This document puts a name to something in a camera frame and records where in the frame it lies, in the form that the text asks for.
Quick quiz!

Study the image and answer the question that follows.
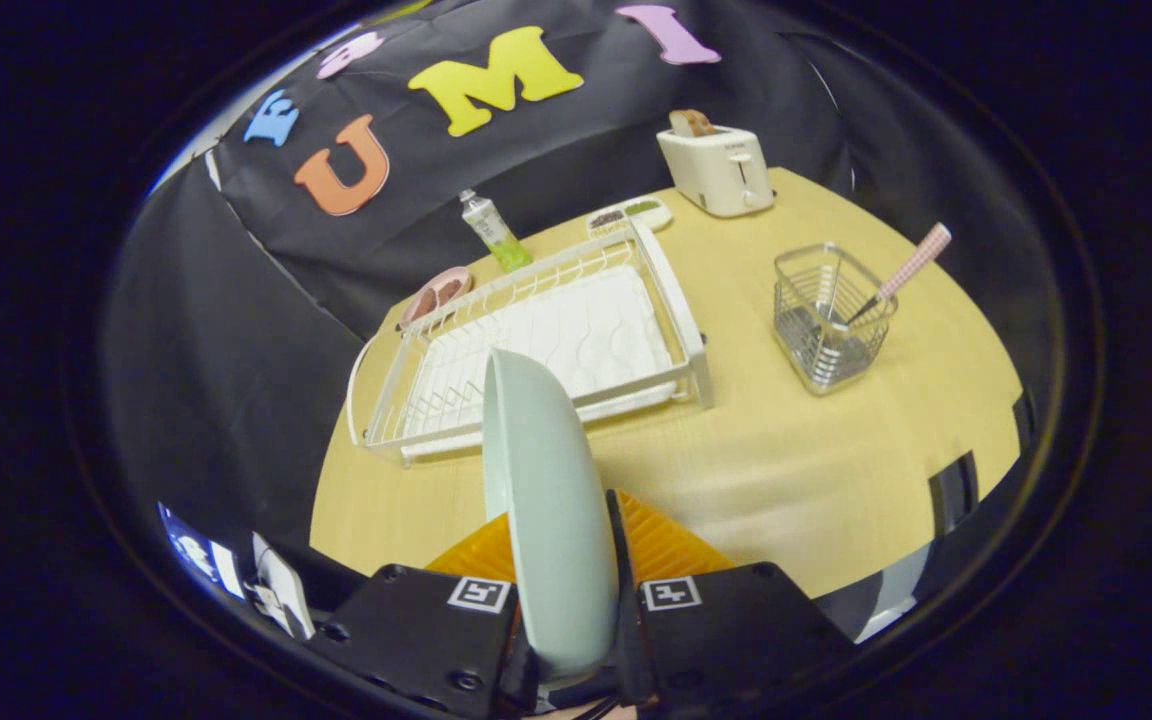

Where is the metal wire basket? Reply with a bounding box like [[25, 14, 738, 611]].
[[772, 242, 899, 396]]

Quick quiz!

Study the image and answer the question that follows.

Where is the white wire dish rack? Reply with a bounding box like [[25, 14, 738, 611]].
[[346, 218, 715, 469]]

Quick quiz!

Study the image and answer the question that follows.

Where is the cream toaster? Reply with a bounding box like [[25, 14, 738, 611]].
[[656, 125, 777, 219]]

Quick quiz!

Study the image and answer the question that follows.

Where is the white divided sauce dish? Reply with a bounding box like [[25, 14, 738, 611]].
[[585, 197, 675, 241]]

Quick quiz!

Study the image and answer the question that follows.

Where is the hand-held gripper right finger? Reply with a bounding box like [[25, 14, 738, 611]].
[[604, 488, 859, 713]]

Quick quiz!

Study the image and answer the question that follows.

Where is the white desk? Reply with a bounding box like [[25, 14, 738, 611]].
[[248, 530, 317, 641]]

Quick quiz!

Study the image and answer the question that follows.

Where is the pink checked handle spoon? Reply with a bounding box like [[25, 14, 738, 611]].
[[841, 222, 953, 326]]

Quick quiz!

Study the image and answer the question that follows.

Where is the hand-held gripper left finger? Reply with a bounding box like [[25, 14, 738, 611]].
[[301, 512, 542, 720]]

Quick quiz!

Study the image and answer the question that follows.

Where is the pink plate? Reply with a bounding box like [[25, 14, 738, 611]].
[[398, 266, 474, 331]]

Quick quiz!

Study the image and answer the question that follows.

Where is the black backdrop cloth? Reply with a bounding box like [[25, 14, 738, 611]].
[[101, 0, 1057, 561]]

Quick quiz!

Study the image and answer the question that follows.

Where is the pale green plate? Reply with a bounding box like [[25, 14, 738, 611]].
[[481, 348, 621, 689]]

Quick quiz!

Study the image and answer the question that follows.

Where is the clear plastic bottle green drink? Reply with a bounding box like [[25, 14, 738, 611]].
[[458, 189, 534, 274]]

